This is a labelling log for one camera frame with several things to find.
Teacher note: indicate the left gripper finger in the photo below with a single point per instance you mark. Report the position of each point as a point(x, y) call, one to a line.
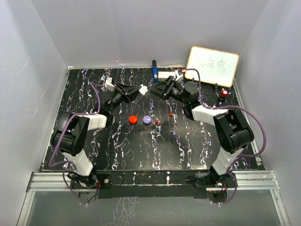
point(128, 88)
point(133, 94)

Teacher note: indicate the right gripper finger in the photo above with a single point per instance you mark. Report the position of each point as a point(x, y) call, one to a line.
point(157, 91)
point(162, 85)

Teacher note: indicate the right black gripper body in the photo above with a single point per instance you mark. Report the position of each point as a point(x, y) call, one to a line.
point(173, 91)

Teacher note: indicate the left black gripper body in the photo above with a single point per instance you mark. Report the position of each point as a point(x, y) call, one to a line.
point(119, 97)

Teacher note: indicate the white earbud charging case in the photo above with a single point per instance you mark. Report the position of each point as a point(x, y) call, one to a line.
point(143, 90)

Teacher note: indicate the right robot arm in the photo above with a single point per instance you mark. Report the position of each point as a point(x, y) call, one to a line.
point(233, 131)

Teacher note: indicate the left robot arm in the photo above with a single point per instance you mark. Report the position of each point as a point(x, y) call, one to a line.
point(70, 134)

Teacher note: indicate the red earbud charging case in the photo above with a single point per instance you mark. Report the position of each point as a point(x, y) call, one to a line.
point(133, 119)

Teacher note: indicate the purple earbud charging case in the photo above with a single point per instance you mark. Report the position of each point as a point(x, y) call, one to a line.
point(147, 120)

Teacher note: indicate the white pink cardboard box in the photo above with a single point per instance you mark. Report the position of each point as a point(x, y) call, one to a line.
point(162, 76)

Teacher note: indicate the blue black device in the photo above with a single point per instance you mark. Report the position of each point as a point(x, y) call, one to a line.
point(154, 71)

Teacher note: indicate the red emergency stop button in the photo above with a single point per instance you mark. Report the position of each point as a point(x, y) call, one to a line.
point(223, 95)

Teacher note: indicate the black front base bar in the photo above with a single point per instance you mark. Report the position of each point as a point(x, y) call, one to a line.
point(161, 183)

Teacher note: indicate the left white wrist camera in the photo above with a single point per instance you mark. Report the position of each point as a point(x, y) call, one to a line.
point(109, 84)

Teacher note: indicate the white whiteboard with wooden frame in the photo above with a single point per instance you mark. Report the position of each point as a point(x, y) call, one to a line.
point(212, 66)

